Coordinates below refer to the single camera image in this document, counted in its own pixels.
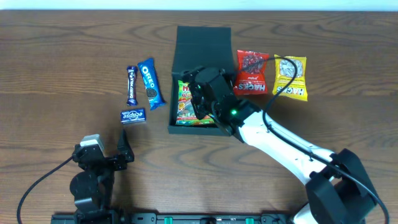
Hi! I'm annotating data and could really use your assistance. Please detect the yellow Hacks candy bag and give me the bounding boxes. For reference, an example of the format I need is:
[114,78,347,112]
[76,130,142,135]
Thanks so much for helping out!
[272,54,308,101]

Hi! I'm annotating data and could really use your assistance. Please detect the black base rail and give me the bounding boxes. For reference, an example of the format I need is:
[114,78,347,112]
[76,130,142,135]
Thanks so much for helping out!
[50,213,292,224]

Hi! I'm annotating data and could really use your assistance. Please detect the blue Eclipse mints box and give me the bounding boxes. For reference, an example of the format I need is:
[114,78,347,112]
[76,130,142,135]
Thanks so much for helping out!
[120,108,146,124]

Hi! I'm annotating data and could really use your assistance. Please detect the red Hacks candy bag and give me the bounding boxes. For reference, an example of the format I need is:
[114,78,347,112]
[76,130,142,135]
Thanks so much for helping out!
[233,50,269,95]

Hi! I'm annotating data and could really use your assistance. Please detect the right black cable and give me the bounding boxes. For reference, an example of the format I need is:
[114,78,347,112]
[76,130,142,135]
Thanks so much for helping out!
[236,55,391,224]

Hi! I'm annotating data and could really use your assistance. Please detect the purple Dairy Milk bar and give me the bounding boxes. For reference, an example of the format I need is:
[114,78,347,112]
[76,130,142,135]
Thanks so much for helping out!
[126,65,137,106]

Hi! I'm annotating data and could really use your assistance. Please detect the black cable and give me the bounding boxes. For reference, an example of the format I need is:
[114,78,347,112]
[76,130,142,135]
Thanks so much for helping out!
[236,55,391,224]
[16,156,75,224]

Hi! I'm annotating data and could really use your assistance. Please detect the left black cable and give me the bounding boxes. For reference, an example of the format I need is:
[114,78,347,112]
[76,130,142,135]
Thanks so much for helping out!
[16,156,75,224]

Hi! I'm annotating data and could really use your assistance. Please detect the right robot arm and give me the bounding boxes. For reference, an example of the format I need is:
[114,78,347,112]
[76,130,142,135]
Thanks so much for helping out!
[181,67,389,223]

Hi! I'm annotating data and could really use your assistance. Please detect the dark green open box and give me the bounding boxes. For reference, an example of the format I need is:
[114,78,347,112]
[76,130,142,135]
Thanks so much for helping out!
[167,26,234,136]

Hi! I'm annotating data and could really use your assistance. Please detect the blue Oreo cookie pack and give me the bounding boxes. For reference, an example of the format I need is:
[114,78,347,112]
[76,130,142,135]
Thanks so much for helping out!
[138,58,165,110]

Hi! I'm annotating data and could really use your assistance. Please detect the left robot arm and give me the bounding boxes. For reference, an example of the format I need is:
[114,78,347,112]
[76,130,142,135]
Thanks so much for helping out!
[70,130,134,224]

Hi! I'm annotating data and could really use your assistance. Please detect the Haribo gummy bag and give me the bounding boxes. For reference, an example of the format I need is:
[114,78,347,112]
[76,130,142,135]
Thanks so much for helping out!
[176,80,214,126]

